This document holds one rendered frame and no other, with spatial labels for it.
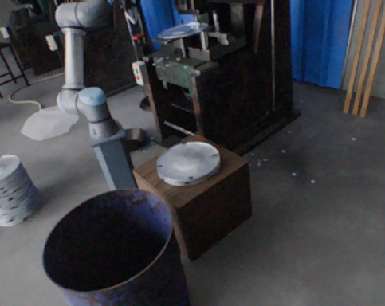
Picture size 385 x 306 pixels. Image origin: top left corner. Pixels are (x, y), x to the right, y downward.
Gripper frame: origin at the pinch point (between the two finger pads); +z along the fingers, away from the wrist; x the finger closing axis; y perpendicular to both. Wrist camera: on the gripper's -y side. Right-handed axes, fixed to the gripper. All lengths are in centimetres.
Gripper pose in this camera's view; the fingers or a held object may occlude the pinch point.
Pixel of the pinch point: (135, 21)
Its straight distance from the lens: 211.0
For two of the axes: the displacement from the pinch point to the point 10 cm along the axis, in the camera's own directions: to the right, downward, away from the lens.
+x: -7.5, 4.7, -4.7
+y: -6.5, -3.5, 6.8
